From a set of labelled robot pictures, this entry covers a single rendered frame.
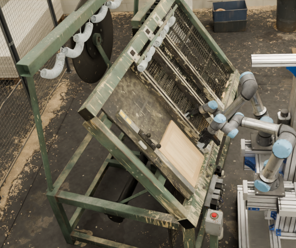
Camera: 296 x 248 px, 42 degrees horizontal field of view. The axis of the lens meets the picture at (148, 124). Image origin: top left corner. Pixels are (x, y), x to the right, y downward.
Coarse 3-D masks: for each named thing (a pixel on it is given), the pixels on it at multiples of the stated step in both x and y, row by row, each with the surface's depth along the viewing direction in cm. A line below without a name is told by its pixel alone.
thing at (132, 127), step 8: (120, 120) 293; (128, 128) 296; (136, 128) 298; (136, 136) 299; (152, 152) 305; (160, 152) 308; (168, 160) 312; (168, 168) 311; (176, 176) 314; (184, 184) 317; (192, 192) 320
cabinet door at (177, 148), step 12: (168, 132) 328; (180, 132) 340; (168, 144) 323; (180, 144) 335; (192, 144) 347; (168, 156) 317; (180, 156) 329; (192, 156) 341; (180, 168) 323; (192, 168) 335; (192, 180) 329
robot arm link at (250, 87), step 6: (246, 84) 305; (252, 84) 304; (246, 90) 304; (252, 90) 303; (240, 96) 308; (246, 96) 305; (252, 96) 306; (234, 102) 313; (240, 102) 310; (228, 108) 317; (234, 108) 313; (222, 114) 321; (228, 114) 317
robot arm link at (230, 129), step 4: (232, 120) 278; (224, 124) 272; (228, 124) 273; (232, 124) 274; (236, 124) 275; (224, 128) 272; (228, 128) 272; (232, 128) 272; (236, 128) 273; (224, 132) 274; (228, 132) 272; (232, 132) 271; (236, 132) 271; (232, 136) 272
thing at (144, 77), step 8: (136, 56) 317; (136, 64) 319; (136, 72) 323; (144, 72) 325; (144, 80) 326; (152, 80) 328; (152, 88) 328; (160, 88) 332; (160, 96) 332; (168, 104) 334; (168, 112) 340; (176, 112) 337; (176, 120) 343; (184, 120) 342; (184, 128) 346; (192, 128) 348; (192, 136) 350; (208, 144) 356
